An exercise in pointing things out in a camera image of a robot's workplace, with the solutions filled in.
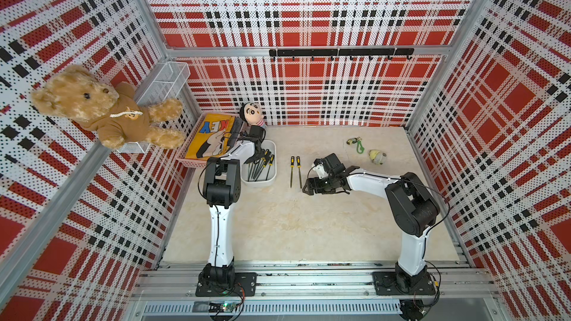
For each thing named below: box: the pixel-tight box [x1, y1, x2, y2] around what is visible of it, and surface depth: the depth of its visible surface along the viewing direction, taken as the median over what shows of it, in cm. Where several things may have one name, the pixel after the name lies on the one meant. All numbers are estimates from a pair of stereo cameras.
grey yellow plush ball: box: [368, 149, 387, 165], surface depth 106 cm
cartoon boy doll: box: [239, 101, 268, 131], surface depth 112 cm
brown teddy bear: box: [31, 65, 186, 151], surface depth 54 cm
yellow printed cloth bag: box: [185, 113, 235, 160], surface depth 110 cm
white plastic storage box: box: [240, 139, 278, 188], surface depth 106 cm
